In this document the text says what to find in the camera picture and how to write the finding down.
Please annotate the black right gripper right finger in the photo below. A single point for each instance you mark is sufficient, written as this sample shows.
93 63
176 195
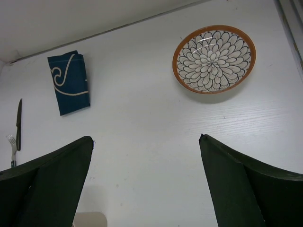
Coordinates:
247 192

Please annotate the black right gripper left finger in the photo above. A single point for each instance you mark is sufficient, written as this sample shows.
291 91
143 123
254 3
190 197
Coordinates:
45 191

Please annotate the blue cloth placemat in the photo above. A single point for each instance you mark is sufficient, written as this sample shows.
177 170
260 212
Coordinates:
70 82

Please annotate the black table knife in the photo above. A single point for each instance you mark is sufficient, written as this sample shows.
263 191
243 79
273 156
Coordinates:
18 125

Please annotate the floral ceramic plate orange rim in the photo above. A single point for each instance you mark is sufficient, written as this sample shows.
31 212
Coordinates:
214 59

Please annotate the fork with teal handle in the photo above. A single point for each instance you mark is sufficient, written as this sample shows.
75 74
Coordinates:
13 143

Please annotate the aluminium rail right side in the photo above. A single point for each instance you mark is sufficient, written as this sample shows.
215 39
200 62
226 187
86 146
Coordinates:
291 13

